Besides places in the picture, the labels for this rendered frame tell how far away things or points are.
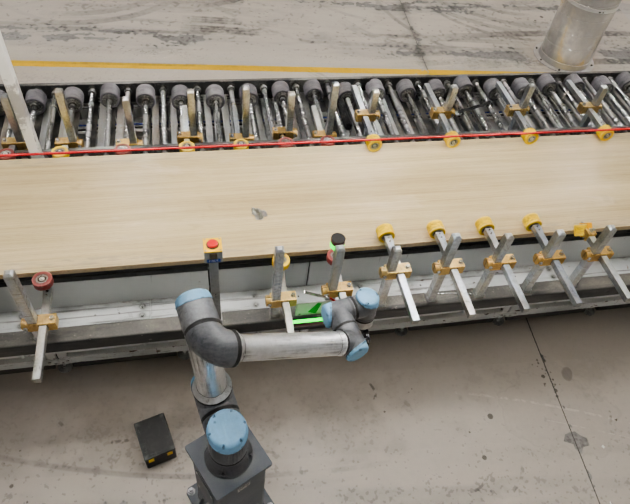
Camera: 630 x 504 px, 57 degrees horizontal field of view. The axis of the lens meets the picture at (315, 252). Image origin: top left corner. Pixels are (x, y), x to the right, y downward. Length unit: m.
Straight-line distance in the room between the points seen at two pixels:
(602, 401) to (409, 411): 1.14
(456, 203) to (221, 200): 1.17
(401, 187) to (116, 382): 1.83
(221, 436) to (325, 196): 1.28
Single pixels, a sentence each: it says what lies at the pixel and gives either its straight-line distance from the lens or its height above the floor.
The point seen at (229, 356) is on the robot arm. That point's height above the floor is 1.40.
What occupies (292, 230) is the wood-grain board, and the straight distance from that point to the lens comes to 2.71.
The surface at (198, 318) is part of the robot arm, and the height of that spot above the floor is 1.45.
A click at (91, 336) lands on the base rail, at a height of 0.70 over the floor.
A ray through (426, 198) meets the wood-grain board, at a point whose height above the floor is 0.90.
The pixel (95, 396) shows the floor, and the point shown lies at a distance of 3.34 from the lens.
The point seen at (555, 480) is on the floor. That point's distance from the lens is 3.45.
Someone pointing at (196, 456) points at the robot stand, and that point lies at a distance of 2.48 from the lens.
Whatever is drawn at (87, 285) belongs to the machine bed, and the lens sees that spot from 2.76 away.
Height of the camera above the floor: 2.93
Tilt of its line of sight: 50 degrees down
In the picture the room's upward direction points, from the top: 9 degrees clockwise
